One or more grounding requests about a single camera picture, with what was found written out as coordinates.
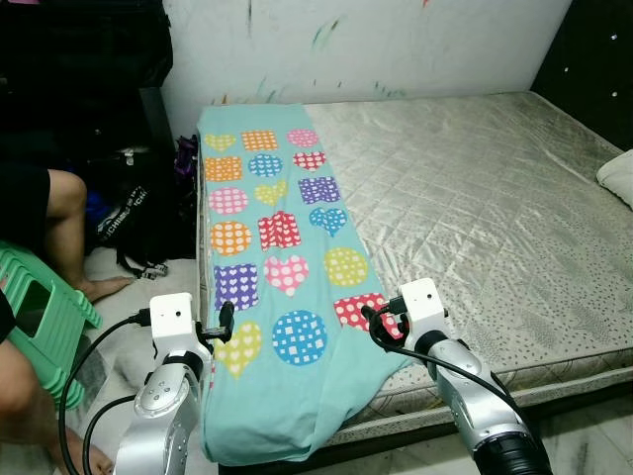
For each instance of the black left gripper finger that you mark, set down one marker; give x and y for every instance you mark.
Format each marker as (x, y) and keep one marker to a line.
(226, 322)

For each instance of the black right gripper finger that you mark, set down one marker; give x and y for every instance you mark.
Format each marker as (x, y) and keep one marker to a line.
(375, 314)

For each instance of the turquoise blanket colourful shapes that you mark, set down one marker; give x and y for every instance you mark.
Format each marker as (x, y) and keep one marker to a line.
(287, 396)

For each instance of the white printed pillow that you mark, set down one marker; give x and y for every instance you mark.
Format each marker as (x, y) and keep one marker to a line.
(618, 178)

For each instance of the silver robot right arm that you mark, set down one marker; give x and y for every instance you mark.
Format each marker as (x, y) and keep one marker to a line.
(480, 406)

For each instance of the white patterned mattress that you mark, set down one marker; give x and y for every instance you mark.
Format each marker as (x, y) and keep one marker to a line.
(475, 218)

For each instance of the black backpack white lettering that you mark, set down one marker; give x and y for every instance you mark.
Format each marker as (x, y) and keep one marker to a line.
(148, 213)

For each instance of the green plastic stool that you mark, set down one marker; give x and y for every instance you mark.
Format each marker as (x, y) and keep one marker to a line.
(54, 317)

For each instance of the purple cloth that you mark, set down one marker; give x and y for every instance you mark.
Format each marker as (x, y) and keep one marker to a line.
(187, 158)

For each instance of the blue bag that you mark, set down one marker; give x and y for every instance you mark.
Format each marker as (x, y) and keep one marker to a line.
(96, 208)

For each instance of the patterned bed base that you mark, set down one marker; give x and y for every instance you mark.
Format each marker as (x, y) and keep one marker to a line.
(554, 391)

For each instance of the barefoot person green shirt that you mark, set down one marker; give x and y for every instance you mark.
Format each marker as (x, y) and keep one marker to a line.
(59, 213)

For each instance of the black cabinet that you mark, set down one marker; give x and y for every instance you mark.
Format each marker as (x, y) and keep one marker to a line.
(79, 69)

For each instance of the black tufted headboard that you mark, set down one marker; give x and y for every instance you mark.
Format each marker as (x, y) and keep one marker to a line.
(593, 59)

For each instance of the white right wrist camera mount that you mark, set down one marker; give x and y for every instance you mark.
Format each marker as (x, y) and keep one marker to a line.
(423, 305)

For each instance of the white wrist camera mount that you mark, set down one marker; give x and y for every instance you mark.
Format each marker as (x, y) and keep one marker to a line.
(423, 305)
(173, 319)

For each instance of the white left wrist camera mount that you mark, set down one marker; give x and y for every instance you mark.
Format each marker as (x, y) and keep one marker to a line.
(173, 319)

